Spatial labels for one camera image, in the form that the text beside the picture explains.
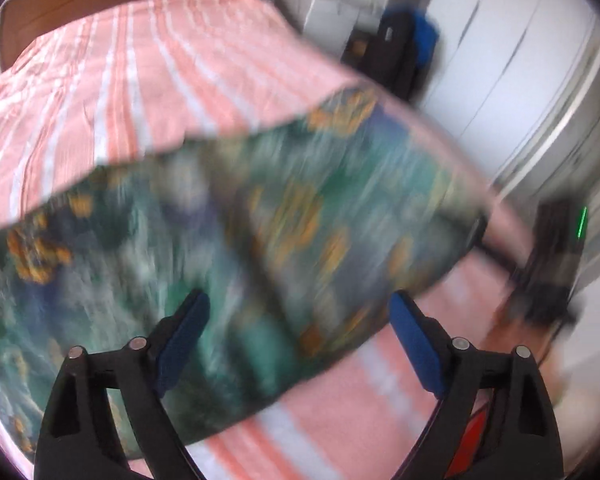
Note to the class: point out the blue jacket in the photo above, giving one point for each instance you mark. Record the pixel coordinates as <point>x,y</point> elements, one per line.
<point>425,35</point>

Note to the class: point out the pink striped bed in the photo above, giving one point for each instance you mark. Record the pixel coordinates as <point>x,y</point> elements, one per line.
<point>130,60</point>

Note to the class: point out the white desk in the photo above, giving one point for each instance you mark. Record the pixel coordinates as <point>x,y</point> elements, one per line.
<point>325,10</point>

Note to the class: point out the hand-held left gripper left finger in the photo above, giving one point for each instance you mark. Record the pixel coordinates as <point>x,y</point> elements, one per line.
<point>182,342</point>

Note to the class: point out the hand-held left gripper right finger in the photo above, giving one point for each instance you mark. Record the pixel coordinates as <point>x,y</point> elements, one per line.
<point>420,345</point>

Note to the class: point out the white wardrobe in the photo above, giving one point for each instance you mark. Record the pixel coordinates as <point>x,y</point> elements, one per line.
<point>505,60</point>

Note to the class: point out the green printed padded jacket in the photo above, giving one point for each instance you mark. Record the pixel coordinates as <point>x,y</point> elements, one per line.
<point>220,240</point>

